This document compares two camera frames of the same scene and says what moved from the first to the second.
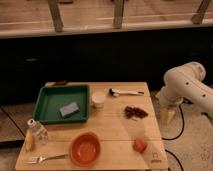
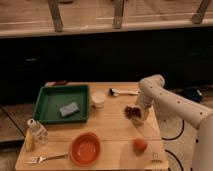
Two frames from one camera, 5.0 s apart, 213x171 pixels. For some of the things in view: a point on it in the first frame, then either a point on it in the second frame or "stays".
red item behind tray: x=56 y=83 stays
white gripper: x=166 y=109 -> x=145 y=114
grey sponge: x=68 y=110 stays
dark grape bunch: x=131 y=112 stays
